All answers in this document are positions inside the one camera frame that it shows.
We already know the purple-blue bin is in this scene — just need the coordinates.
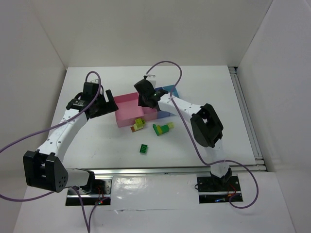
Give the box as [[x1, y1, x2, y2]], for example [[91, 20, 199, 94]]
[[155, 86, 172, 119]]

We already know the aluminium rail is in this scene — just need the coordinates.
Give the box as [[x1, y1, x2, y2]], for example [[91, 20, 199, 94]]
[[76, 166, 214, 178], [228, 67, 267, 172]]

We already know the yellow-green brown lego stack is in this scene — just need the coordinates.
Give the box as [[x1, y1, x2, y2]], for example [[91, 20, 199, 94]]
[[130, 118, 145, 133]]

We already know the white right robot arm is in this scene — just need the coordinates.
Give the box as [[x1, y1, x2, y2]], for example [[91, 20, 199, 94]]
[[134, 79, 232, 185]]

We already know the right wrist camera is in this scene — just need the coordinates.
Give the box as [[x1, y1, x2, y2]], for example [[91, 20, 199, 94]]
[[153, 89, 168, 99]]

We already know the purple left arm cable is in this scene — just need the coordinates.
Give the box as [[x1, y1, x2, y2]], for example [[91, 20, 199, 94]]
[[0, 70, 102, 233]]

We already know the large pink bin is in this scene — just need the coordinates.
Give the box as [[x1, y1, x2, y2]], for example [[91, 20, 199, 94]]
[[114, 93, 144, 128]]

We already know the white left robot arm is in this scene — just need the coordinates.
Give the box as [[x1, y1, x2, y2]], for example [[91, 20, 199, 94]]
[[23, 82, 118, 193]]

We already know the aluminium rail front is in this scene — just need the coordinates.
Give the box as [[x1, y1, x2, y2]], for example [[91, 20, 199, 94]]
[[76, 166, 214, 178]]

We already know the aluminium rail right side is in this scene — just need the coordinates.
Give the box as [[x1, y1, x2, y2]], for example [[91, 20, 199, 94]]
[[228, 67, 267, 172]]

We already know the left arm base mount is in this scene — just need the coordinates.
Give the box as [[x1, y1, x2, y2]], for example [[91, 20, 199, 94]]
[[65, 177, 112, 206]]

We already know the green yellow lego assembly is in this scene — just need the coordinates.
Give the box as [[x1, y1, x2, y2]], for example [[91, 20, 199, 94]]
[[152, 122, 174, 136]]

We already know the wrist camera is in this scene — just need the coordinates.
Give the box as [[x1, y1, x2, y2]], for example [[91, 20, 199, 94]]
[[66, 99, 88, 111], [153, 89, 168, 99]]

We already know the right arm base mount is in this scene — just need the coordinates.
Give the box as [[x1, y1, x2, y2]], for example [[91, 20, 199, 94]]
[[194, 176, 243, 204]]

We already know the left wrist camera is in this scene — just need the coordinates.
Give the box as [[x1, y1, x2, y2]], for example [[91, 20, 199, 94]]
[[66, 99, 88, 111]]

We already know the dark green lego brick front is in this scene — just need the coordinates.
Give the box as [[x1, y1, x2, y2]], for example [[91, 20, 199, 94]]
[[139, 144, 148, 154]]

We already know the light blue bin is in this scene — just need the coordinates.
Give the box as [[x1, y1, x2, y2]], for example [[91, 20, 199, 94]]
[[163, 85, 179, 97]]

